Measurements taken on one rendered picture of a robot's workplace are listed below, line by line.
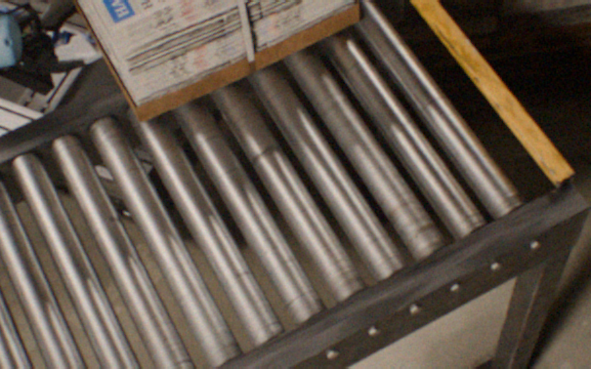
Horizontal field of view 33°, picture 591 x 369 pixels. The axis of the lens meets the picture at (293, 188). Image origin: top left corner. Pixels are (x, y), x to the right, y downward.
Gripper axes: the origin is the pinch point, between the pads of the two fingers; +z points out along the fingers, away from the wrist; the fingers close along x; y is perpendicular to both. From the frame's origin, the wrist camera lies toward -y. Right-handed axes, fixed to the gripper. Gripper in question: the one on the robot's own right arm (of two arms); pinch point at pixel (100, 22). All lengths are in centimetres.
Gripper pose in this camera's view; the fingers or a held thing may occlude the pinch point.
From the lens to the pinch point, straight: 167.4
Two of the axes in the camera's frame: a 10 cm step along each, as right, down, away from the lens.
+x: -4.6, -7.6, 4.6
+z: 8.8, -4.4, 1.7
